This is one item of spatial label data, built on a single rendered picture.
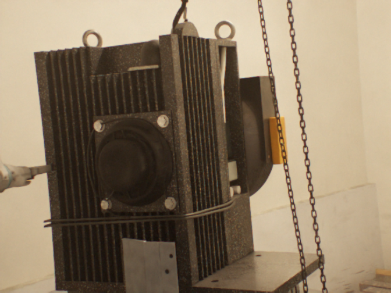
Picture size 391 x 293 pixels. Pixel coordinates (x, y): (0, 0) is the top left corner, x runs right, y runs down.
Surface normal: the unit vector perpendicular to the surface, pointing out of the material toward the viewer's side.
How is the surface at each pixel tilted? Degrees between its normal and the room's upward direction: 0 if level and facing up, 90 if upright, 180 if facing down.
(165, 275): 90
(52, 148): 90
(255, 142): 90
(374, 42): 90
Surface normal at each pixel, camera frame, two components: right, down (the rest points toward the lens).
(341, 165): 0.74, -0.03
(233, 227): 0.88, -0.05
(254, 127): -0.48, 0.08
